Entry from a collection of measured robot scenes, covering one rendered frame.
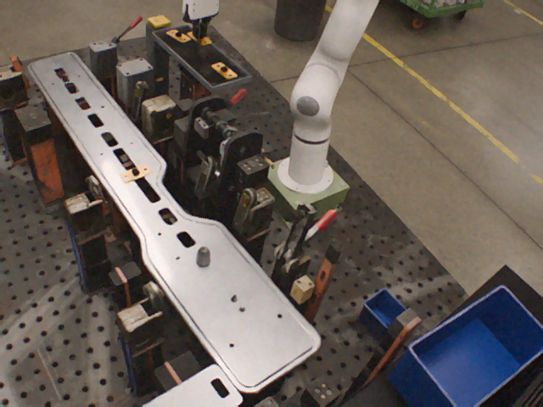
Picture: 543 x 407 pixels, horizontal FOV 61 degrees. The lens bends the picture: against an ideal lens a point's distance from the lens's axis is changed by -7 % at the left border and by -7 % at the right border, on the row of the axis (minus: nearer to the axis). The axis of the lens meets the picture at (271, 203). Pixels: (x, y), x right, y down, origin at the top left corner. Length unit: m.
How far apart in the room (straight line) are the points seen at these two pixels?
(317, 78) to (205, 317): 0.72
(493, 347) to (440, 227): 1.79
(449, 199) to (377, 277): 1.59
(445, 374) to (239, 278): 0.50
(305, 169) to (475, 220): 1.69
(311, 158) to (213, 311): 0.67
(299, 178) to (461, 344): 0.78
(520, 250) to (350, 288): 1.72
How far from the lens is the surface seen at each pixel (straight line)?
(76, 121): 1.57
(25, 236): 1.67
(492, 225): 3.14
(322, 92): 1.38
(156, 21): 1.75
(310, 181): 1.65
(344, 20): 1.32
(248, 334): 1.08
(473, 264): 2.86
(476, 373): 1.16
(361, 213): 1.79
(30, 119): 1.56
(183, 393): 1.01
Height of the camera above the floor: 1.94
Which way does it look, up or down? 46 degrees down
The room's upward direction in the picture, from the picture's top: 12 degrees clockwise
